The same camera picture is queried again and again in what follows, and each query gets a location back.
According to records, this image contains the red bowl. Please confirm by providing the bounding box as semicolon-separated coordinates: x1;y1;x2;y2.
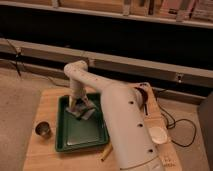
136;87;148;108

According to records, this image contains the metal shelf rail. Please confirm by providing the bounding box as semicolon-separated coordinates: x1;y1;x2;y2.
0;38;213;88

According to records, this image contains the black power cable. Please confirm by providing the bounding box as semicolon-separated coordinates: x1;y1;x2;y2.
153;88;198;148

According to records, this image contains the small metal cup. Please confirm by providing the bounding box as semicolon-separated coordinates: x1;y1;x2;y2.
35;121;51;138

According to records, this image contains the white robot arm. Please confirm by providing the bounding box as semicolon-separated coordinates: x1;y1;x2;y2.
64;61;165;171

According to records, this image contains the green plastic tray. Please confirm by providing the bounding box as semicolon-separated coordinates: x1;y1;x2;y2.
55;93;109;152

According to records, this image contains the grey wiping cloth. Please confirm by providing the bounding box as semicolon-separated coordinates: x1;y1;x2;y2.
66;104;96;120

